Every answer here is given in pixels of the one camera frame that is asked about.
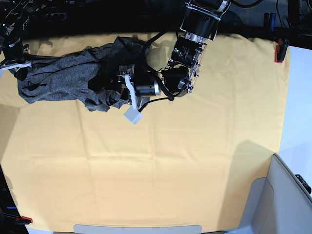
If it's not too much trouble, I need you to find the grey long-sleeve T-shirt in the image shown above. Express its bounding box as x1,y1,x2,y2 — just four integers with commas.
18,37,145,112

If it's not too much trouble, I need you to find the red black clamp right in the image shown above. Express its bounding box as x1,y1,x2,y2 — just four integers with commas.
274,39,289,63

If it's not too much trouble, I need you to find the black power strip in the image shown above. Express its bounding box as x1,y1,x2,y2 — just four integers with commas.
43,13,67,21

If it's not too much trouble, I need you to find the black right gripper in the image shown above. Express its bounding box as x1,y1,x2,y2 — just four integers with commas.
1,37,29,81

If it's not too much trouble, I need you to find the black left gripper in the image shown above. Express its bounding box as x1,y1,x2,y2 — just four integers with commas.
99,64,161,102

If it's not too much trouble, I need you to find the white plastic bin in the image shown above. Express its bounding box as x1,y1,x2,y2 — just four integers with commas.
236,154,312,234

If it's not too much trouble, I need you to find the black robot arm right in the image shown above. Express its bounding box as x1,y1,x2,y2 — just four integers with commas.
0,0,33,81

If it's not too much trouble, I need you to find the red black clamp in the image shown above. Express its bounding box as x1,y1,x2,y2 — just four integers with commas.
15,216,33,225
274,39,289,63

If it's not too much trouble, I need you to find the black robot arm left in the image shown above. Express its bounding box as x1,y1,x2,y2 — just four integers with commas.
89,0,231,103

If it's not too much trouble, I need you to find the grey tray edge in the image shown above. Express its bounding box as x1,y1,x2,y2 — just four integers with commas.
74,224,202,234

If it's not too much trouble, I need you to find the black remote control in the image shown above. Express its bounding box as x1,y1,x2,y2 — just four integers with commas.
295,174,312,194

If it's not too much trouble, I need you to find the red black clamp left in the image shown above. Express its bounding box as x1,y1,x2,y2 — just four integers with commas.
15,216,33,225

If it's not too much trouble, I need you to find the blue handled tool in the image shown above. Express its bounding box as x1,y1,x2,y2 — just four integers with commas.
263,13,276,33

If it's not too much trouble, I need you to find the yellow table cloth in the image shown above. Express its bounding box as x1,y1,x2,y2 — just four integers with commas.
0,35,291,232

